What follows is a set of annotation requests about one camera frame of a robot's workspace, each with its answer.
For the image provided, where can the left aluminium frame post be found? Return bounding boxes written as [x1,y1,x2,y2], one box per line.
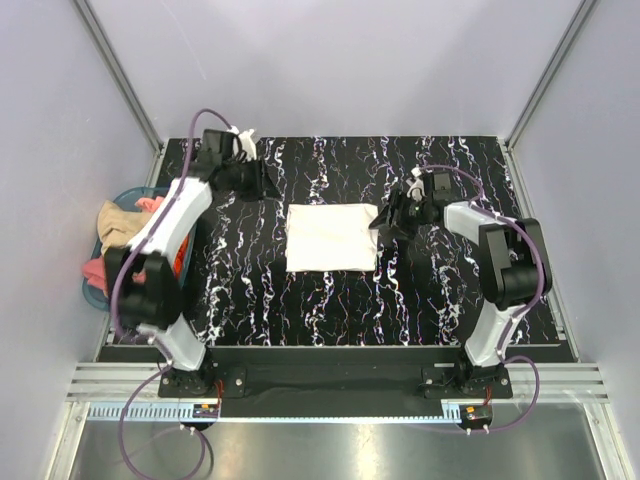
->
[70,0,164,153]

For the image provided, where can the pink t-shirt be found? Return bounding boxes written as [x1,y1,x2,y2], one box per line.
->
[82,196,164,294]

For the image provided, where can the right aluminium frame post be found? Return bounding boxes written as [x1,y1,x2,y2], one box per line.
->
[504,0,600,152]

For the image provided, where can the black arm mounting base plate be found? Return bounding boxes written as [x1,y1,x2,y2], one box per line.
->
[97,344,576,419]

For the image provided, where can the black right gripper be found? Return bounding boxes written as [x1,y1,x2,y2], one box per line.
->
[368,188,432,241]

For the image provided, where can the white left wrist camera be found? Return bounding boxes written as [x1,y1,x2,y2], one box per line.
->
[228,126,257,161]

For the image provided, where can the cream and green t-shirt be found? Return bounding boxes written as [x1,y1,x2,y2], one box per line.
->
[285,203,378,273]

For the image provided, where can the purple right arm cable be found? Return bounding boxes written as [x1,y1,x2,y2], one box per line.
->
[412,167,544,434]

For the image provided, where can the aluminium frame post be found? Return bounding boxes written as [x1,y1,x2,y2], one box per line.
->
[504,0,600,152]
[70,0,164,153]

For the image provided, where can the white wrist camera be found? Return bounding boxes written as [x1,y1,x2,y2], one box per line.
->
[228,126,257,161]
[406,167,425,201]

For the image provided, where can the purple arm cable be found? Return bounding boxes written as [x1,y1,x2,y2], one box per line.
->
[412,167,544,434]
[108,109,239,476]

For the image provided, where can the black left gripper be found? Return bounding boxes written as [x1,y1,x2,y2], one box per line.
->
[224,155,283,203]

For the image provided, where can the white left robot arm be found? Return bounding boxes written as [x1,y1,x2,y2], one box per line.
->
[103,127,281,396]

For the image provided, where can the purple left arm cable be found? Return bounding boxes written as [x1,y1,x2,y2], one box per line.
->
[108,109,239,476]

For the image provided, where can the teal laundry basket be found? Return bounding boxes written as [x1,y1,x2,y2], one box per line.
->
[82,186,196,312]

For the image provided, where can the beige t-shirt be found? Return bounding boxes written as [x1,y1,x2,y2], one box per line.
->
[97,201,152,254]

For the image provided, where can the grey slotted cable duct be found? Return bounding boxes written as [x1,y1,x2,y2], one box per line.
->
[88,401,461,425]

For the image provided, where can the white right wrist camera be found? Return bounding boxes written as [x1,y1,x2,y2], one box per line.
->
[406,167,425,201]

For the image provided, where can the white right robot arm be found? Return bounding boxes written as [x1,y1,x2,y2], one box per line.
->
[369,165,552,397]

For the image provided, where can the orange garment in basket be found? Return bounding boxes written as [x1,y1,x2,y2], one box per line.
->
[173,236,190,278]

